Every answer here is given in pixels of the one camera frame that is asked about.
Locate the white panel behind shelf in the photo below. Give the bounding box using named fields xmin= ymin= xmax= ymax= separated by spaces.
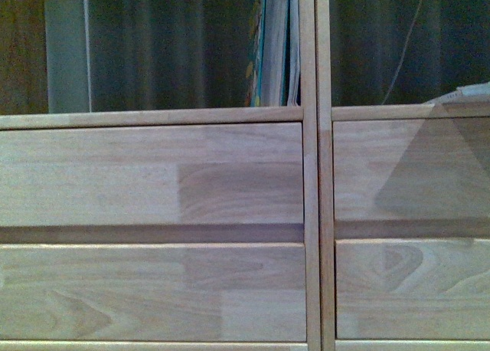
xmin=44 ymin=0 xmax=92 ymax=113

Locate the wooden shelf cabinet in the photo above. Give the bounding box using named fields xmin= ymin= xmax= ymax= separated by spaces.
xmin=315 ymin=0 xmax=489 ymax=350
xmin=1 ymin=0 xmax=322 ymax=350

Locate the dark blue curtain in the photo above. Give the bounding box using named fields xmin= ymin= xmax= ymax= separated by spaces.
xmin=87 ymin=0 xmax=489 ymax=111

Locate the white paper on right shelf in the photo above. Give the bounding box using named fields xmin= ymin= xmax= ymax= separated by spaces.
xmin=424 ymin=82 xmax=490 ymax=104

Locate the lower right wooden drawer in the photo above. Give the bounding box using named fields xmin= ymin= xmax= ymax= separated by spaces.
xmin=335 ymin=238 xmax=489 ymax=340

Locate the left wooden shelf cabinet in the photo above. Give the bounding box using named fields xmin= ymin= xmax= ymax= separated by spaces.
xmin=1 ymin=0 xmax=322 ymax=350

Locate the thin hanging cord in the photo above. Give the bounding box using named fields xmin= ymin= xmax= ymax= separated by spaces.
xmin=382 ymin=0 xmax=428 ymax=103

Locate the upper left wooden drawer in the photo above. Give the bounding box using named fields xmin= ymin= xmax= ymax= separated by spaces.
xmin=1 ymin=123 xmax=303 ymax=227

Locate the lower left wooden drawer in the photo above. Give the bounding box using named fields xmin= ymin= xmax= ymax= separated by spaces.
xmin=1 ymin=244 xmax=306 ymax=342

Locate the upper right wooden drawer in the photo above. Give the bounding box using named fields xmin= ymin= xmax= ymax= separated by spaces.
xmin=333 ymin=117 xmax=489 ymax=221

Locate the right wooden shelf cabinet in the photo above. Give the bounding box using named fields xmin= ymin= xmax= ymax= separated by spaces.
xmin=315 ymin=0 xmax=489 ymax=350

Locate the teal colourful cover book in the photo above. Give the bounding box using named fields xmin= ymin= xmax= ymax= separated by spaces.
xmin=245 ymin=0 xmax=290 ymax=107

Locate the wooden drawer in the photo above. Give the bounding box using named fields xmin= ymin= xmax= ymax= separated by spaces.
xmin=335 ymin=238 xmax=489 ymax=340
xmin=1 ymin=244 xmax=306 ymax=342
xmin=1 ymin=123 xmax=303 ymax=227
xmin=333 ymin=117 xmax=489 ymax=221

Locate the white thin book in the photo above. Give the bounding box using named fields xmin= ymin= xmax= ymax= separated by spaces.
xmin=286 ymin=0 xmax=301 ymax=107

